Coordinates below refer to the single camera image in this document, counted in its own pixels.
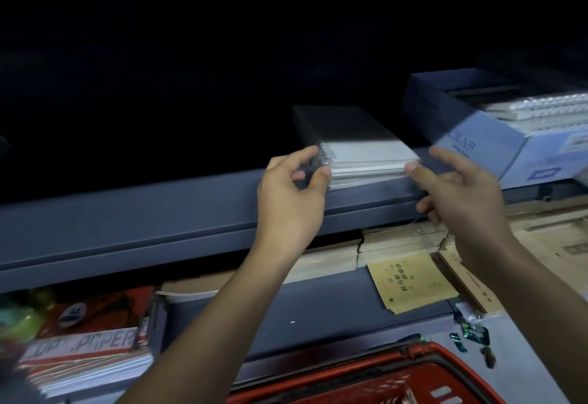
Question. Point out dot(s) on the person's left hand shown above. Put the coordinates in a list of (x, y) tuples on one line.
[(285, 206)]

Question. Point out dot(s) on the person's right hand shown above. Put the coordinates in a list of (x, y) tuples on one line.
[(473, 215)]

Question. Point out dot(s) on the person's right thumb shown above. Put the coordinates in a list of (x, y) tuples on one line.
[(419, 175)]

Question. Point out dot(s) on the person's left thumb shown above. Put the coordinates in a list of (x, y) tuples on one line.
[(319, 178)]

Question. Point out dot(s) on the pack of spiral notebooks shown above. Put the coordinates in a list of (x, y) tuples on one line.
[(363, 146)]

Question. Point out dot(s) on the person's right forearm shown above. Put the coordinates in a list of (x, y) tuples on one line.
[(537, 307)]

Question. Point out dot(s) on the person's left forearm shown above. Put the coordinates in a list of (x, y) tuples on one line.
[(229, 321)]

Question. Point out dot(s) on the blue cardboard box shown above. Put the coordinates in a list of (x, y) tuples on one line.
[(477, 137)]

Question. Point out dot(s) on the yellow paper booklet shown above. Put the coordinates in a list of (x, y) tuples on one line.
[(411, 282)]

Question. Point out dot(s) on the grey metal shelf board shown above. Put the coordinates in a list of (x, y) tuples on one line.
[(321, 316), (138, 224)]

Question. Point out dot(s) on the stack of white spiral notebooks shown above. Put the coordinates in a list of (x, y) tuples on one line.
[(542, 107)]

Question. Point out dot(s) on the pile of brown kraft folders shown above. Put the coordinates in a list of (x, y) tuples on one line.
[(546, 238)]

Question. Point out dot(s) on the green foil wrapper scraps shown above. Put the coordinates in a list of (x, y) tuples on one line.
[(473, 337)]

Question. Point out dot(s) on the red plastic shopping basket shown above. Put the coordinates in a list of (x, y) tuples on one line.
[(367, 378)]

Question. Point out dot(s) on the stack of red paper packs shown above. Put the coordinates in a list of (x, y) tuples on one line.
[(92, 339)]

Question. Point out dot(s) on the yellow green plastic packet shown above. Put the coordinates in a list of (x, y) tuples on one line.
[(23, 316)]

